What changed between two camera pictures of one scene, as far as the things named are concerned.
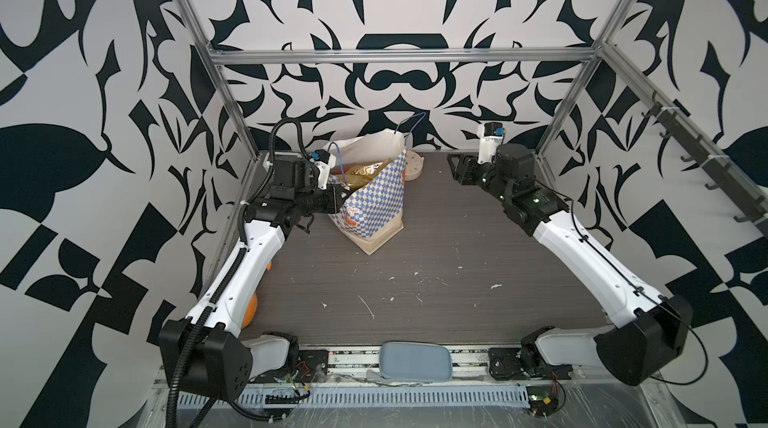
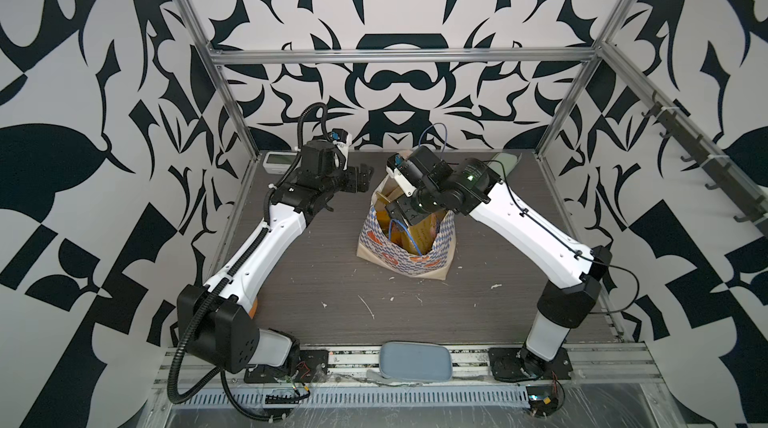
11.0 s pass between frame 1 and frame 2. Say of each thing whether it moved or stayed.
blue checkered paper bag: moved
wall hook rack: stayed
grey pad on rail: stayed
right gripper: moved
